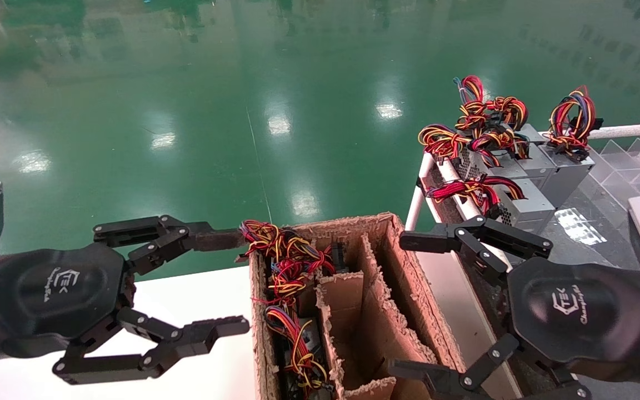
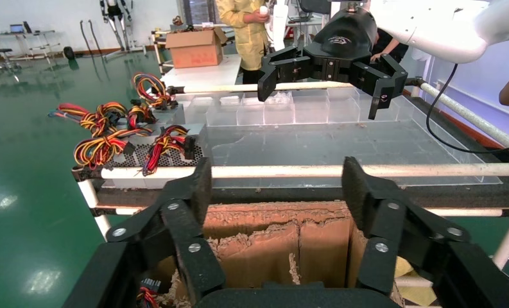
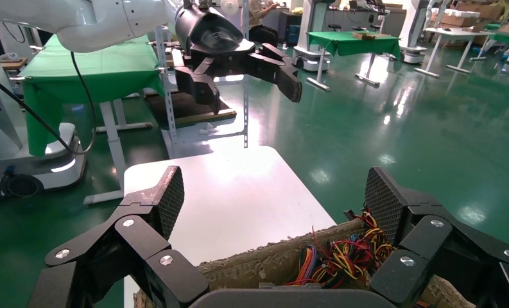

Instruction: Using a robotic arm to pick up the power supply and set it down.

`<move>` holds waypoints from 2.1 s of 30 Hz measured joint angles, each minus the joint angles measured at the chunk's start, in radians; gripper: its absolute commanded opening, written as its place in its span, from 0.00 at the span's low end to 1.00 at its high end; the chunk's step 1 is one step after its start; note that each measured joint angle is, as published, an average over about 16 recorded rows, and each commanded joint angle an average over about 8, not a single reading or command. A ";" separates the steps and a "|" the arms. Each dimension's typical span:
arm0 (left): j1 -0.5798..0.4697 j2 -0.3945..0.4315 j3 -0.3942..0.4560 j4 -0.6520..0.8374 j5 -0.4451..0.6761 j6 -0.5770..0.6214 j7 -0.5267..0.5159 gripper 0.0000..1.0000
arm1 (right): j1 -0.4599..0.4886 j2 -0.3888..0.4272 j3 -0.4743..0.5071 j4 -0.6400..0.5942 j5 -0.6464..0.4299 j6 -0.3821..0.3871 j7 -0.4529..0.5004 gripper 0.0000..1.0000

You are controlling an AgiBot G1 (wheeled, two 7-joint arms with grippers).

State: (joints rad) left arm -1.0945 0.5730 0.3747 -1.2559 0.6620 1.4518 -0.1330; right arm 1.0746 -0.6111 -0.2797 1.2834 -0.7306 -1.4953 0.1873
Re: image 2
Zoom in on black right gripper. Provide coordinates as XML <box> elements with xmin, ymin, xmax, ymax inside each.
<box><xmin>257</xmin><ymin>7</ymin><xmax>409</xmax><ymax>121</ymax></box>

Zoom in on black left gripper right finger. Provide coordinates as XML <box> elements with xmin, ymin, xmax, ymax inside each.
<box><xmin>342</xmin><ymin>156</ymin><xmax>471</xmax><ymax>296</ymax></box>

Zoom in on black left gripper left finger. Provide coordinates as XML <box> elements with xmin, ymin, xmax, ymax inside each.
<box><xmin>105</xmin><ymin>157</ymin><xmax>227</xmax><ymax>304</ymax></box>

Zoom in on person in black clothes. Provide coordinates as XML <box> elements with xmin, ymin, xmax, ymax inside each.
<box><xmin>368</xmin><ymin>27</ymin><xmax>410</xmax><ymax>65</ymax></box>

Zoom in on clear acrylic divided tray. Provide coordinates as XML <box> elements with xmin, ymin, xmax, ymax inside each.
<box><xmin>184</xmin><ymin>87</ymin><xmax>504</xmax><ymax>190</ymax></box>

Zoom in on black office chair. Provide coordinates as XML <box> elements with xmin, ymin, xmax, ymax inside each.
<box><xmin>298</xmin><ymin>0</ymin><xmax>332</xmax><ymax>16</ymax></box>

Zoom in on white machine column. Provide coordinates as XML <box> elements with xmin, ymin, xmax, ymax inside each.
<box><xmin>266</xmin><ymin>0</ymin><xmax>290</xmax><ymax>53</ymax></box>

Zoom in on yellow foam sheet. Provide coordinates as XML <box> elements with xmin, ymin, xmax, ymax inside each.
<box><xmin>391</xmin><ymin>255</ymin><xmax>441</xmax><ymax>308</ymax></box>

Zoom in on worn brown cardboard divider box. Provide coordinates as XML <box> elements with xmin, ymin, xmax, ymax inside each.
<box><xmin>150</xmin><ymin>200</ymin><xmax>406</xmax><ymax>308</ymax></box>

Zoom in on person in yellow coat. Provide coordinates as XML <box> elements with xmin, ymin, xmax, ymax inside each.
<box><xmin>214</xmin><ymin>0</ymin><xmax>276</xmax><ymax>85</ymax></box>

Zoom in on white work table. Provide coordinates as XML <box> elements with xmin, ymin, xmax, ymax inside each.
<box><xmin>160</xmin><ymin>54</ymin><xmax>243</xmax><ymax>89</ymax></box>

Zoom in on closed brown cardboard carton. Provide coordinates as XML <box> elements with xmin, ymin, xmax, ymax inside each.
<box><xmin>164</xmin><ymin>27</ymin><xmax>229</xmax><ymax>70</ymax></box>

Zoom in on white pipe shelf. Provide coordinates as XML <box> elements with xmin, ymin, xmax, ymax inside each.
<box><xmin>150</xmin><ymin>27</ymin><xmax>175</xmax><ymax>76</ymax></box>

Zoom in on humanoid robot legs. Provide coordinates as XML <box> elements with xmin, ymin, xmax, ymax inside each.
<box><xmin>99</xmin><ymin>0</ymin><xmax>148</xmax><ymax>57</ymax></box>

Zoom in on grey metal desk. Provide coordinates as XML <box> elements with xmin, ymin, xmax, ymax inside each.
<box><xmin>0</xmin><ymin>23</ymin><xmax>62</xmax><ymax>65</ymax></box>

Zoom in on black stool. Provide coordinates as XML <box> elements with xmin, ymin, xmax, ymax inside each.
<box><xmin>0</xmin><ymin>47</ymin><xmax>16</xmax><ymax>73</ymax></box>

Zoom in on grey power supply red wires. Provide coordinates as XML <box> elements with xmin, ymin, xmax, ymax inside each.
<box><xmin>105</xmin><ymin>124</ymin><xmax>208</xmax><ymax>190</ymax></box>

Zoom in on black power supply coloured wires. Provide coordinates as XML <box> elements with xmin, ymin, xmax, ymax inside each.
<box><xmin>136</xmin><ymin>278</ymin><xmax>162</xmax><ymax>308</ymax></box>

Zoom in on black camera cable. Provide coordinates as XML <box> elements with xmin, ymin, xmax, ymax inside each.
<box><xmin>425</xmin><ymin>64</ymin><xmax>509</xmax><ymax>155</ymax></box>

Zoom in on white pipe rack frame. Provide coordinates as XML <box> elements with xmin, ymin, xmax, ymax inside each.
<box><xmin>71</xmin><ymin>80</ymin><xmax>509</xmax><ymax>271</ymax></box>

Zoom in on grey power supply coloured wires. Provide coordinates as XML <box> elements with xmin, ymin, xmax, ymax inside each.
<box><xmin>132</xmin><ymin>72</ymin><xmax>187</xmax><ymax>126</ymax></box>
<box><xmin>73</xmin><ymin>127</ymin><xmax>153</xmax><ymax>171</ymax></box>
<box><xmin>47</xmin><ymin>101</ymin><xmax>158</xmax><ymax>138</ymax></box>

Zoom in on black hoses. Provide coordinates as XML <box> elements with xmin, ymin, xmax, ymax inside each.
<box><xmin>78</xmin><ymin>19</ymin><xmax>105</xmax><ymax>57</ymax></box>

